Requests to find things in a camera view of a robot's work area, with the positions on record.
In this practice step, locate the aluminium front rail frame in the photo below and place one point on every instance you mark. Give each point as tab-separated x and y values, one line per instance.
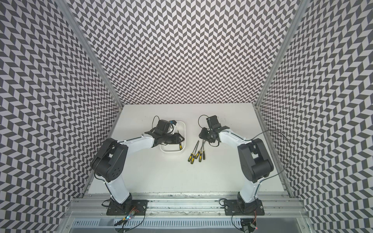
181	210

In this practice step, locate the file tool two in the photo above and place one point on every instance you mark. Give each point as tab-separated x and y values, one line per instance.
194	155

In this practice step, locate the file tool three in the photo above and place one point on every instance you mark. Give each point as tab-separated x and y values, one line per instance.
197	155

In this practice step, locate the file tool four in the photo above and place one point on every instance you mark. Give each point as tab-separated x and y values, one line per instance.
201	153

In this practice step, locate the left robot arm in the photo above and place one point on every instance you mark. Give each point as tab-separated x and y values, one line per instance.
108	163

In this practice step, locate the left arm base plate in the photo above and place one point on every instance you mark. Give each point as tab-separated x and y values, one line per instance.
116	209

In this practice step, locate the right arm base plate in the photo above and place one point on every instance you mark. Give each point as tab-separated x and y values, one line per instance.
235	208

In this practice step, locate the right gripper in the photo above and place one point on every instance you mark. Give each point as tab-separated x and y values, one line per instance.
202	135

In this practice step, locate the corner aluminium post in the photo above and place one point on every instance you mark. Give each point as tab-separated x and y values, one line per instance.
283	49
69	17

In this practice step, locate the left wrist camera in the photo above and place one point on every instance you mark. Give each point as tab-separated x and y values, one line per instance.
165	126

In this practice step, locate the white plastic storage box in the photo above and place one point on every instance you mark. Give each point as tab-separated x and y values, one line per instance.
179	128

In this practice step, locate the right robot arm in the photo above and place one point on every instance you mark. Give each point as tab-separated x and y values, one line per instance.
255	161

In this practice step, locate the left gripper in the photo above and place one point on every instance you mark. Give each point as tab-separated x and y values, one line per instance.
177	139

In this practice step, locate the left corner aluminium post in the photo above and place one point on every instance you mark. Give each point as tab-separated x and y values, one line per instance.
69	17

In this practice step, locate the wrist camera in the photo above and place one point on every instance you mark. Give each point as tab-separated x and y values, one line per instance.
165	126
213	122

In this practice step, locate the right corner aluminium post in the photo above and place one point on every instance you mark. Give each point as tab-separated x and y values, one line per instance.
283	49

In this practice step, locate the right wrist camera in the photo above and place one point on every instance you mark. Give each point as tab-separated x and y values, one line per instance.
213	122

